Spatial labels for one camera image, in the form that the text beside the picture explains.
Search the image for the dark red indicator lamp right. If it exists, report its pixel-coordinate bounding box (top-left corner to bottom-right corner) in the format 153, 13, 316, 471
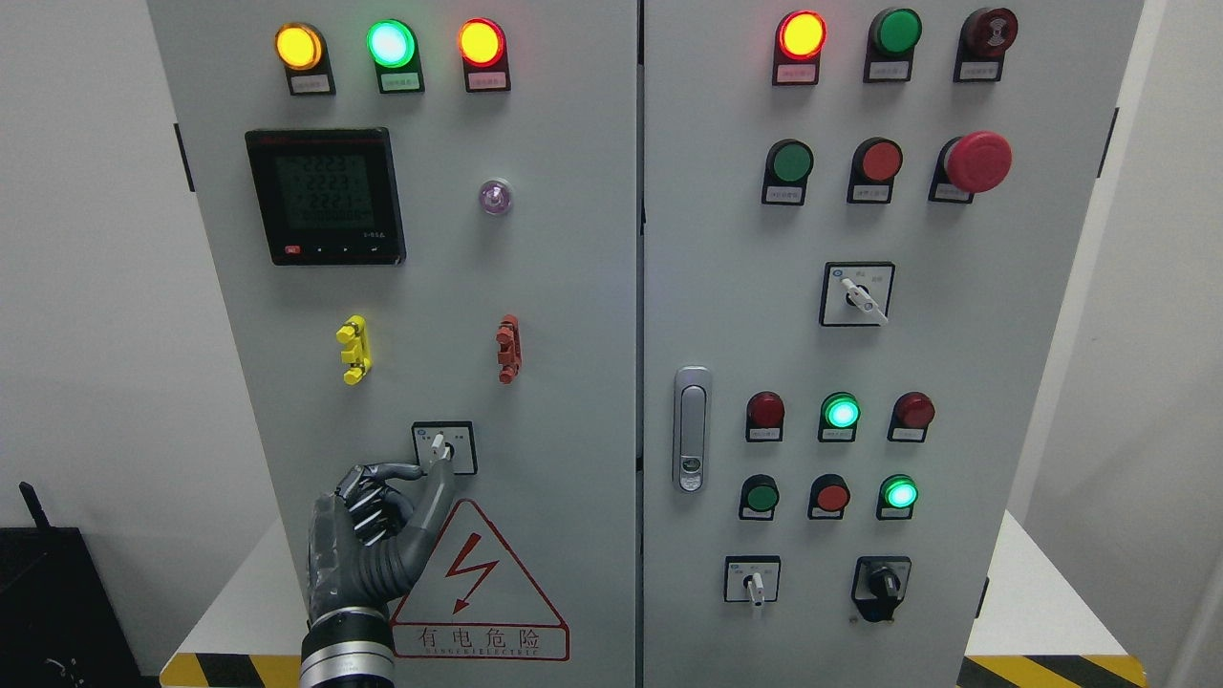
888, 391, 936, 444

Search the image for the green indicator lamp unlit top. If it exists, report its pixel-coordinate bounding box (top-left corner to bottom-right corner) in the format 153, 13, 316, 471
862, 6, 923, 83

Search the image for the red push button lower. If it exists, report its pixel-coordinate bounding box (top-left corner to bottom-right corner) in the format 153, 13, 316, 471
807, 474, 851, 521

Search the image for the yellow terminal connector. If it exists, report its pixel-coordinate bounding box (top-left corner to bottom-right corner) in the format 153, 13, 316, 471
335, 314, 373, 386

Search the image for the white platform with hazard stripes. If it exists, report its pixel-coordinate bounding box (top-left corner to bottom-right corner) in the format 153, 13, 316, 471
152, 514, 1148, 687

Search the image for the yellow indicator light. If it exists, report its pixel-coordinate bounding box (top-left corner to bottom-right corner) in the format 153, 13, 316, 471
274, 22, 335, 97

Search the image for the black rotary selector switch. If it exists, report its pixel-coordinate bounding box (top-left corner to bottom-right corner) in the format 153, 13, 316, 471
850, 556, 912, 623

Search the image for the red electrical hazard sticker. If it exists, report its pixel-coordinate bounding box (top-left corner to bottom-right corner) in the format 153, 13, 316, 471
393, 499, 569, 662

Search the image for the red push button upper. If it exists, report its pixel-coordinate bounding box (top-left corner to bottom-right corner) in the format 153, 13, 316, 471
845, 137, 903, 204

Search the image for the black digital power meter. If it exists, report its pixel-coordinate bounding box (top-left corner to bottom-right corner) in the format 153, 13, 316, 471
245, 127, 407, 266

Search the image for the white rotary selector switch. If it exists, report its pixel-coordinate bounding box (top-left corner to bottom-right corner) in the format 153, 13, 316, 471
411, 419, 478, 477
722, 556, 781, 607
819, 262, 896, 328

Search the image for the red indicator light top right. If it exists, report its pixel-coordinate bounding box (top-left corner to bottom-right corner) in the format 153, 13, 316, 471
772, 10, 828, 87

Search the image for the red terminal connector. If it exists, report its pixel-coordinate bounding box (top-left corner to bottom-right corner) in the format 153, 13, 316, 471
495, 314, 523, 386

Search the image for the green push button upper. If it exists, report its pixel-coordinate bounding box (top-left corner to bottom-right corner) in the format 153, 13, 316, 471
761, 139, 815, 207

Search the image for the dark red indicator lamp left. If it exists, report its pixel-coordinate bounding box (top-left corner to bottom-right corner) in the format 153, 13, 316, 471
745, 391, 785, 441

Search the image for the clear white indicator lamp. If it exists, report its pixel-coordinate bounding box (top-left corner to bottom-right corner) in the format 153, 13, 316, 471
478, 178, 514, 218

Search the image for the silver door lock handle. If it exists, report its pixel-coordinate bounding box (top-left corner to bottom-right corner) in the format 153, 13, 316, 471
673, 367, 712, 492

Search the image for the dark red indicator lamp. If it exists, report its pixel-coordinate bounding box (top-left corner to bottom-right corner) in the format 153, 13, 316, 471
888, 391, 936, 444
745, 391, 785, 441

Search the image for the dark red buzzer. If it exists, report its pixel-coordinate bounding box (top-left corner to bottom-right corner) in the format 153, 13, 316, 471
953, 6, 1019, 83

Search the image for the grey electrical cabinet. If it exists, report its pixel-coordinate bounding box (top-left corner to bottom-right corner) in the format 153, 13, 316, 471
148, 1, 1144, 687

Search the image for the red push button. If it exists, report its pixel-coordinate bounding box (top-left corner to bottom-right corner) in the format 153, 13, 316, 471
807, 474, 851, 521
845, 137, 903, 204

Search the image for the red emergency stop mushroom button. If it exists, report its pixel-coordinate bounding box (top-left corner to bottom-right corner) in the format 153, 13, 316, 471
929, 130, 1014, 204

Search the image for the green indicator light top left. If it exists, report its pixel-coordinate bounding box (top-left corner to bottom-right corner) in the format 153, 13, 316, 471
366, 20, 426, 93

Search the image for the black box with antenna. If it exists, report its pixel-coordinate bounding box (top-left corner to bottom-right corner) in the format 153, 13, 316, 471
1, 481, 141, 687

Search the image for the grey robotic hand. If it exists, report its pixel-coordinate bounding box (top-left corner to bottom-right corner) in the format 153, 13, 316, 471
307, 456, 456, 624

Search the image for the red indicator light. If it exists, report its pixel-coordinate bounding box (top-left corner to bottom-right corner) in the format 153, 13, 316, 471
772, 10, 828, 87
457, 17, 511, 93

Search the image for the red indicator light top left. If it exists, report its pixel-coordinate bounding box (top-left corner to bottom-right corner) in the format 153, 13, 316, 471
457, 17, 511, 93

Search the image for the lit green push button lower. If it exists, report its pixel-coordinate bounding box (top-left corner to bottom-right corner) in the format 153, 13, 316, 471
874, 474, 920, 521

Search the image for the lit green indicator lamp middle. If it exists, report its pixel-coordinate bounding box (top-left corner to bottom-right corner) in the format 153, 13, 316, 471
817, 391, 861, 441

